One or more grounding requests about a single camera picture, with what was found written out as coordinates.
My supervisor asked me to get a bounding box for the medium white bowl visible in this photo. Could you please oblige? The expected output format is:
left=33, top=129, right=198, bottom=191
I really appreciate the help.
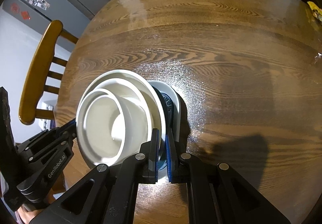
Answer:
left=82, top=77, right=158, bottom=164

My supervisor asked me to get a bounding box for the small white ramekin bowl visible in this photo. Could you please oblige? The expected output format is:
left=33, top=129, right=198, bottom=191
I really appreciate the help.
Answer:
left=76, top=88, right=152, bottom=166

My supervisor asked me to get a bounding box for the blue square plate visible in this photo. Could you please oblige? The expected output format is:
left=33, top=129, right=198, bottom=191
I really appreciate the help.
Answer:
left=153, top=86, right=173, bottom=171

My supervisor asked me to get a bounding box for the large white shallow bowl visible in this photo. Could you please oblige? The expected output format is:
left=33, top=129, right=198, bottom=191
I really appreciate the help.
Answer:
left=75, top=69, right=167, bottom=169

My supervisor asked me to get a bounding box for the white square patterned plate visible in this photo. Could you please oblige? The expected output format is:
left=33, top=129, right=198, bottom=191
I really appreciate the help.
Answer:
left=148, top=80, right=182, bottom=182

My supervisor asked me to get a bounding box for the person's right hand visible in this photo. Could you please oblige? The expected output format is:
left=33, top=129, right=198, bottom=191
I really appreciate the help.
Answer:
left=15, top=206, right=43, bottom=224

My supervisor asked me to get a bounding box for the side wooden chair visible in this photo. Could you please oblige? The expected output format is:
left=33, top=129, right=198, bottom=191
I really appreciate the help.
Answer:
left=19, top=20, right=78, bottom=125

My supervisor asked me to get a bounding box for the yellow snack bag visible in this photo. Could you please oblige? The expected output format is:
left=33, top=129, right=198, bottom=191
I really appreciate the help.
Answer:
left=307, top=1, right=322, bottom=24

